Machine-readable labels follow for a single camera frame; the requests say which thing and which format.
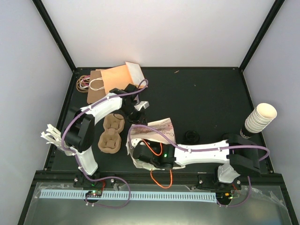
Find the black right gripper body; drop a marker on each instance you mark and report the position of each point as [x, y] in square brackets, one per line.
[156, 164]

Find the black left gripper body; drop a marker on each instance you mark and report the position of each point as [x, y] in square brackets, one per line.
[131, 116]

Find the printed white paper bag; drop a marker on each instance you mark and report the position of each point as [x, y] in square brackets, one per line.
[160, 131]

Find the brown pulp cup carrier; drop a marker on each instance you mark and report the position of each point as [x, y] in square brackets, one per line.
[110, 140]

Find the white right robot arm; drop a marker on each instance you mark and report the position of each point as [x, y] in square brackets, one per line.
[234, 156]

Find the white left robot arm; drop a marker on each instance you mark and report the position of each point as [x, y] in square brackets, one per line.
[78, 135]

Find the orange kraft paper bag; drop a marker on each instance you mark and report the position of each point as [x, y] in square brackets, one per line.
[119, 77]

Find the brown kraft paper bag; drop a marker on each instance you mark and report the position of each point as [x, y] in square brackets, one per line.
[93, 85]

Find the stack of paper cups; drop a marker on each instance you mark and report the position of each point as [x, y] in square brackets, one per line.
[258, 120]

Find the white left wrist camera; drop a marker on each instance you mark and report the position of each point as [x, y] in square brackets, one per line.
[142, 105]

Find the white slotted cable rail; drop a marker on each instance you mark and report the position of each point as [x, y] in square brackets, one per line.
[133, 195]

